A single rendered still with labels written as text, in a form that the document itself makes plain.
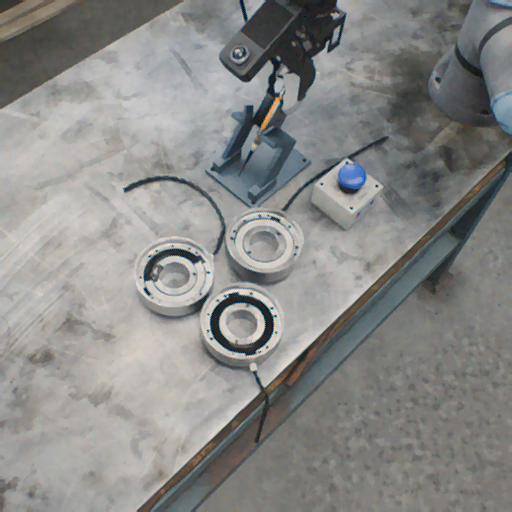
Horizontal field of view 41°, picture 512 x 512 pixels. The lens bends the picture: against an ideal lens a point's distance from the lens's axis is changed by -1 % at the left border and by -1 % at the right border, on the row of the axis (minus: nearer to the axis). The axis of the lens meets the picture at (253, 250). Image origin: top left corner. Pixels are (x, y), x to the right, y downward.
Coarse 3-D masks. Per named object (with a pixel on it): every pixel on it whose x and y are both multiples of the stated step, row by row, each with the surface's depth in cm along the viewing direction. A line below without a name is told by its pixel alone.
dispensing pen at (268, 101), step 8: (264, 96) 92; (272, 96) 92; (280, 96) 93; (264, 104) 92; (272, 104) 92; (264, 112) 93; (256, 120) 94; (264, 120) 93; (256, 136) 96; (256, 144) 96; (248, 160) 98
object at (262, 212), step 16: (256, 208) 94; (272, 208) 94; (240, 224) 94; (288, 224) 94; (256, 240) 95; (272, 240) 95; (256, 256) 91; (272, 256) 92; (240, 272) 91; (256, 272) 89; (272, 272) 89; (288, 272) 91
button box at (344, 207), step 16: (336, 176) 97; (368, 176) 98; (320, 192) 97; (336, 192) 96; (352, 192) 96; (368, 192) 96; (320, 208) 99; (336, 208) 96; (352, 208) 94; (368, 208) 99; (352, 224) 98
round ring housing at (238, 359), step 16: (224, 288) 87; (240, 288) 89; (256, 288) 88; (208, 304) 87; (240, 304) 88; (272, 304) 88; (208, 320) 86; (224, 320) 86; (256, 320) 87; (208, 336) 85; (224, 336) 85; (256, 336) 85; (272, 336) 86; (224, 352) 83; (272, 352) 85
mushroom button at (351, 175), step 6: (342, 168) 95; (348, 168) 94; (354, 168) 94; (360, 168) 95; (342, 174) 94; (348, 174) 94; (354, 174) 94; (360, 174) 94; (366, 174) 94; (342, 180) 94; (348, 180) 93; (354, 180) 93; (360, 180) 94; (348, 186) 94; (354, 186) 94; (360, 186) 94
